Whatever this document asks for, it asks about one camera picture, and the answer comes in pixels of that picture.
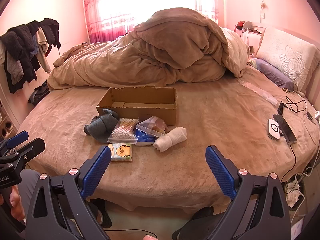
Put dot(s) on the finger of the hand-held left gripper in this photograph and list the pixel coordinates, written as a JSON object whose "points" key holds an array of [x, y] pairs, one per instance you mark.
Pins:
{"points": [[32, 147], [17, 137]]}

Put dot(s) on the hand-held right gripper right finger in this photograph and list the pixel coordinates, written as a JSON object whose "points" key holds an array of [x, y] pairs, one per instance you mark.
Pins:
{"points": [[220, 170]]}

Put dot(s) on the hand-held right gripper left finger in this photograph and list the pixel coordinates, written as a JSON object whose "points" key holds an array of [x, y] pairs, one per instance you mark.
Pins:
{"points": [[98, 172]]}

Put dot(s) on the cartoon print tissue pack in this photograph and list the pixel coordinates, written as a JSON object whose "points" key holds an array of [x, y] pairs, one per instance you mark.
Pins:
{"points": [[122, 152]]}

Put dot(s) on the grey socks bundle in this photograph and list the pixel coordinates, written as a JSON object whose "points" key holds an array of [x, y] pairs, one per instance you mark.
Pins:
{"points": [[101, 127]]}

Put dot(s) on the bag of cotton swabs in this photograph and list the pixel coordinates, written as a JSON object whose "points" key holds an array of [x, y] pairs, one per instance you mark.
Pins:
{"points": [[123, 132]]}

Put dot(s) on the blue tissue packet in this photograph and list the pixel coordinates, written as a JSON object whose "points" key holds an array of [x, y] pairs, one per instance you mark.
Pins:
{"points": [[145, 138]]}

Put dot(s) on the white socks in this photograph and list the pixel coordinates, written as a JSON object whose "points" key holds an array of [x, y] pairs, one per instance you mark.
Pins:
{"points": [[170, 137]]}

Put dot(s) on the clear zip bag of snacks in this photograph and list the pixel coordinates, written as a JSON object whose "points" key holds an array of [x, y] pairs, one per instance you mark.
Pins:
{"points": [[155, 127]]}

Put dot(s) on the brown cardboard box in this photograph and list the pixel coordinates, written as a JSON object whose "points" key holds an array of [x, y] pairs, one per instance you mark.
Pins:
{"points": [[140, 112]]}

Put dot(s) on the person's left hand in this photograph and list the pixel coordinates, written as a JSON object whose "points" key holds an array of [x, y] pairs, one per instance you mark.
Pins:
{"points": [[16, 205]]}

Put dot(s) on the person's right hand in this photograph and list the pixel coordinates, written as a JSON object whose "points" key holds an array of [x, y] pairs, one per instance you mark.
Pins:
{"points": [[150, 237]]}

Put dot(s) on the brown holed storage box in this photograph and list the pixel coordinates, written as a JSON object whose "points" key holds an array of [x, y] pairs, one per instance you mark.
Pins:
{"points": [[7, 126]]}

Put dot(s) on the person's grey trousers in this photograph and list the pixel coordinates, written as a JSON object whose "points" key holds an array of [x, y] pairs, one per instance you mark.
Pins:
{"points": [[27, 187]]}

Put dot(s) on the bed with brown sheet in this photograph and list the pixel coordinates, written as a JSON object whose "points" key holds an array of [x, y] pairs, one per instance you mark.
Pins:
{"points": [[220, 135]]}

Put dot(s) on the person's black shoe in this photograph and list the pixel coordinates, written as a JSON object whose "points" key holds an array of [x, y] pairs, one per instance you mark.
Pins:
{"points": [[197, 220], [103, 215]]}

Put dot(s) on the dark bag on floor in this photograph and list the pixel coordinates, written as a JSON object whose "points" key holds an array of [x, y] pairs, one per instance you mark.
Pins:
{"points": [[38, 93]]}

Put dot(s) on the white power bank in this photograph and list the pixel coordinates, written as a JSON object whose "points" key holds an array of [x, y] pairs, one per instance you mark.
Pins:
{"points": [[273, 128]]}

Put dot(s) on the bin with white paper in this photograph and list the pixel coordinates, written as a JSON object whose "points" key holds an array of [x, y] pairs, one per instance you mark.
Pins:
{"points": [[292, 192]]}

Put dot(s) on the black smartphone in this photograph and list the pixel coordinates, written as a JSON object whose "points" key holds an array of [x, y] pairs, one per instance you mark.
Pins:
{"points": [[286, 130]]}

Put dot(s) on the row of hanging clothes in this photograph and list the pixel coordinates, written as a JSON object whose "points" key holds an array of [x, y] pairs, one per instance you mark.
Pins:
{"points": [[22, 52]]}

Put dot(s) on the clear plastic bag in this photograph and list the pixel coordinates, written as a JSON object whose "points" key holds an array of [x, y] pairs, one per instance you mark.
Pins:
{"points": [[260, 92]]}

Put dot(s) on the purple pillow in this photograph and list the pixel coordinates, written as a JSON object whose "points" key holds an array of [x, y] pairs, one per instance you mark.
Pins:
{"points": [[272, 72]]}

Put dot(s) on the tan fleece duvet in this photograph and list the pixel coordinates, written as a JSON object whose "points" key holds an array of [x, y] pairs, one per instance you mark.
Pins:
{"points": [[155, 55]]}

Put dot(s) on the white floral pillow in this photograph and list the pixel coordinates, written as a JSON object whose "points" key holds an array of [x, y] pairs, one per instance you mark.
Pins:
{"points": [[285, 52]]}

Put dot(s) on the white bedside shelf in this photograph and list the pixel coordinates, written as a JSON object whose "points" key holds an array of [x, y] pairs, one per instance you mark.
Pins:
{"points": [[246, 28]]}

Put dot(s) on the pink patterned curtain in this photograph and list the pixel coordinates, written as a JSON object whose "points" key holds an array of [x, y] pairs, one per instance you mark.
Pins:
{"points": [[105, 22]]}

